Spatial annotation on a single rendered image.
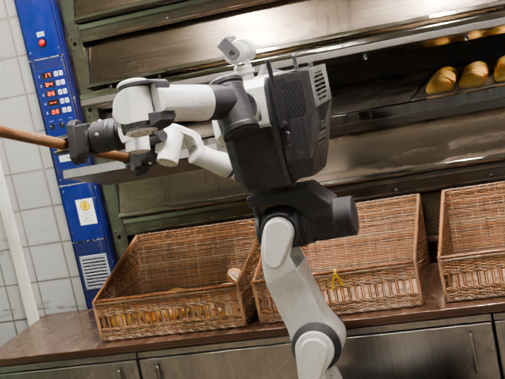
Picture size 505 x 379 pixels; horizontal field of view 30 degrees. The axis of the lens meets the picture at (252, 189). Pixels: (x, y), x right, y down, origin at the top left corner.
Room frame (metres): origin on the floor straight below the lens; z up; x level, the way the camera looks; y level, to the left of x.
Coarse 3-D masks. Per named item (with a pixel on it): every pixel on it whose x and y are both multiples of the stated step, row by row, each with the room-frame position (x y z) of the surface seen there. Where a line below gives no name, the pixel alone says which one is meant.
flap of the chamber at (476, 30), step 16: (432, 32) 3.19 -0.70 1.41; (448, 32) 3.18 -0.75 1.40; (464, 32) 3.17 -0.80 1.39; (480, 32) 3.22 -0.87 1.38; (496, 32) 3.27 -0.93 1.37; (352, 48) 3.27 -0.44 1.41; (368, 48) 3.25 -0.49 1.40; (384, 48) 3.25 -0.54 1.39; (400, 48) 3.30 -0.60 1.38; (416, 48) 3.36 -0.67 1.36; (272, 64) 3.35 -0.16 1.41; (288, 64) 3.34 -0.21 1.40; (304, 64) 3.34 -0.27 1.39; (320, 64) 3.40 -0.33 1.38; (336, 64) 3.46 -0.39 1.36; (192, 80) 3.44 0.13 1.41; (208, 80) 3.42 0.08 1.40; (112, 96) 3.53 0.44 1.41
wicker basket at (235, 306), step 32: (224, 224) 3.55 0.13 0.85; (128, 256) 3.56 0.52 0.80; (160, 256) 3.62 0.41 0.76; (192, 256) 3.57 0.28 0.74; (224, 256) 3.53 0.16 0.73; (256, 256) 3.32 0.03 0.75; (128, 288) 3.50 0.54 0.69; (160, 288) 3.59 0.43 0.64; (192, 288) 3.55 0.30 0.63; (224, 288) 3.08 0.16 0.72; (96, 320) 3.23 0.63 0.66; (128, 320) 3.19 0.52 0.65; (192, 320) 3.12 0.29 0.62; (224, 320) 3.09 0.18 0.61
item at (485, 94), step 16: (448, 96) 3.33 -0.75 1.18; (464, 96) 3.31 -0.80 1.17; (480, 96) 3.30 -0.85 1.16; (496, 96) 3.28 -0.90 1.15; (352, 112) 3.44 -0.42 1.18; (368, 112) 3.41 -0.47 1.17; (384, 112) 3.40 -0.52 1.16; (400, 112) 3.38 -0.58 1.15; (416, 112) 3.36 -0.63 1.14; (208, 144) 3.59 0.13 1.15; (112, 160) 3.71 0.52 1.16
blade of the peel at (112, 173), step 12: (216, 144) 3.03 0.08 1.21; (180, 156) 3.05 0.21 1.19; (84, 168) 3.15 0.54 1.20; (96, 168) 3.13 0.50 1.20; (108, 168) 3.12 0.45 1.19; (120, 168) 3.11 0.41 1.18; (156, 168) 3.22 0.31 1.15; (168, 168) 3.26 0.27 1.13; (180, 168) 3.30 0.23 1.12; (192, 168) 3.35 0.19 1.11; (204, 168) 3.39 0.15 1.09; (84, 180) 3.28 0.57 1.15; (96, 180) 3.33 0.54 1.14; (108, 180) 3.37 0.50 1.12; (120, 180) 3.41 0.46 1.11; (132, 180) 3.46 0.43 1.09
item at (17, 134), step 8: (0, 128) 2.28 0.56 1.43; (8, 128) 2.32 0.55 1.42; (0, 136) 2.29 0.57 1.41; (8, 136) 2.32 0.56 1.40; (16, 136) 2.35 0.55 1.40; (24, 136) 2.38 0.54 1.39; (32, 136) 2.42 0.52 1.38; (40, 136) 2.46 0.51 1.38; (48, 136) 2.51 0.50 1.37; (40, 144) 2.48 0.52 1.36; (48, 144) 2.51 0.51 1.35; (56, 144) 2.54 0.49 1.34; (64, 144) 2.58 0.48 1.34; (112, 152) 2.87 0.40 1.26; (120, 152) 2.95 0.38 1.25; (120, 160) 2.94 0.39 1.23; (128, 160) 2.99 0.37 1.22
